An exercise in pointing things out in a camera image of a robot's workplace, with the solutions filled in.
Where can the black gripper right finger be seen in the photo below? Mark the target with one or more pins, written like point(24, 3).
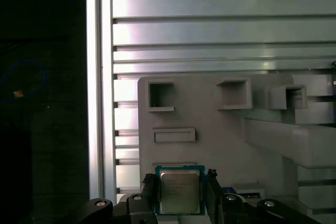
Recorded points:
point(218, 208)

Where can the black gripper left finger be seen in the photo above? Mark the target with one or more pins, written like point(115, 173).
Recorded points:
point(144, 208)

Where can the CPU with silver top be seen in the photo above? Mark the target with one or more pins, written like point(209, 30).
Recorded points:
point(179, 190)

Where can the grey parts rack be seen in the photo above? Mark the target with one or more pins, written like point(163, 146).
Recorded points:
point(204, 129)

